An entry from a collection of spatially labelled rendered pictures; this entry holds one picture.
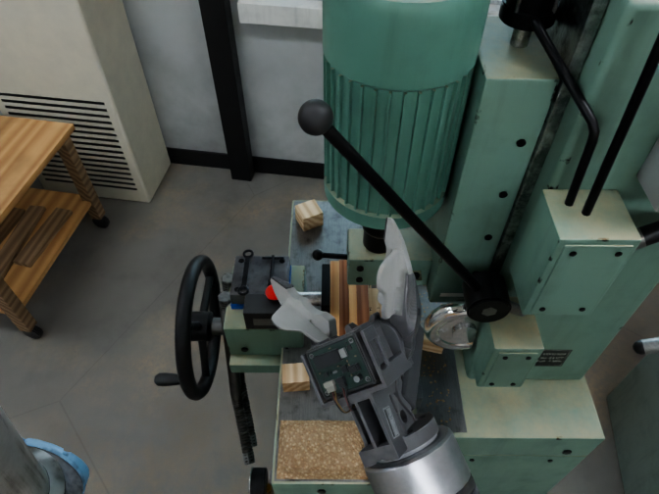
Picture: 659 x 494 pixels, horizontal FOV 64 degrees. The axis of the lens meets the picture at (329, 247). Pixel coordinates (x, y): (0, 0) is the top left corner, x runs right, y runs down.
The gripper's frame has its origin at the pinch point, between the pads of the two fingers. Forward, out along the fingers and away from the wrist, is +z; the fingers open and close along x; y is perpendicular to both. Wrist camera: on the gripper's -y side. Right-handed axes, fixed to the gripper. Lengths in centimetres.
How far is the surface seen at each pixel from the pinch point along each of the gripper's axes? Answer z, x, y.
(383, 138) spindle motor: 9.5, -6.8, -9.9
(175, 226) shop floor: 56, 135, -126
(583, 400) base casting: -40, -5, -58
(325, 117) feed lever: 10.8, -6.6, 2.6
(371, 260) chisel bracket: -1.1, 10.3, -30.0
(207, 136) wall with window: 92, 115, -146
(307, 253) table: 7, 29, -45
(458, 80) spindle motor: 11.2, -16.6, -11.5
